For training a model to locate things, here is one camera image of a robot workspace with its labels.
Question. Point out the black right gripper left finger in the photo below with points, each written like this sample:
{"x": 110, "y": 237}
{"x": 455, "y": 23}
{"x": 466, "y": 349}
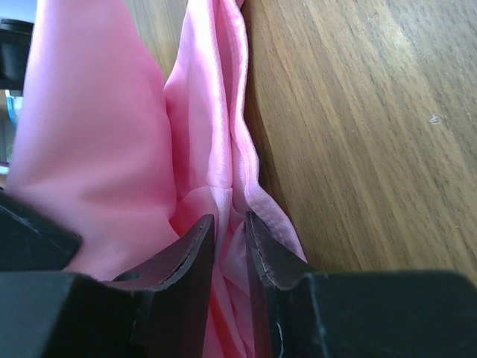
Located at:
{"x": 157, "y": 309}

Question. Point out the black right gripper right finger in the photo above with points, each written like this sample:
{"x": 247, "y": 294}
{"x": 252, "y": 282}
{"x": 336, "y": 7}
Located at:
{"x": 298, "y": 311}

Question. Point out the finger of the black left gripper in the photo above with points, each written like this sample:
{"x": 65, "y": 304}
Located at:
{"x": 31, "y": 242}

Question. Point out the light pink t-shirt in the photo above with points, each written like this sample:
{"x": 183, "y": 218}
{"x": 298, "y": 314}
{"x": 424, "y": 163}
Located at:
{"x": 129, "y": 159}

